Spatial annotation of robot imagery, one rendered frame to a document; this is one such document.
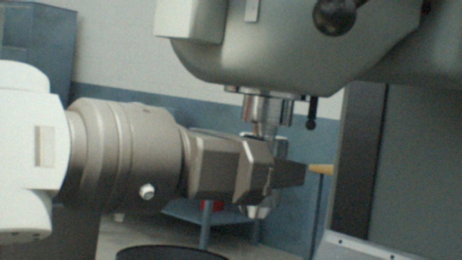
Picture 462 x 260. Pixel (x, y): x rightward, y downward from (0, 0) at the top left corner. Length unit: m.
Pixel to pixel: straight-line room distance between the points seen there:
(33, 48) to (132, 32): 1.11
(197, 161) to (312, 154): 5.17
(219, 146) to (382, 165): 0.47
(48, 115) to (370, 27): 0.26
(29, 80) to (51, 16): 7.43
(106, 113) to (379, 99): 0.55
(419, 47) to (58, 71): 7.43
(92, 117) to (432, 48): 0.32
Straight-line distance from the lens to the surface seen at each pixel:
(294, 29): 0.51
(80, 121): 0.50
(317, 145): 5.66
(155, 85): 7.11
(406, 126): 0.95
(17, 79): 0.49
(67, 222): 0.83
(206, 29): 0.52
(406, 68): 0.66
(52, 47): 7.94
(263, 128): 0.60
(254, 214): 0.61
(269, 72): 0.53
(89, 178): 0.49
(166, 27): 0.52
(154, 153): 0.50
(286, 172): 0.59
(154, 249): 2.88
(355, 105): 0.99
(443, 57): 0.64
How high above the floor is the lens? 1.30
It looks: 3 degrees down
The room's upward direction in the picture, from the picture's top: 7 degrees clockwise
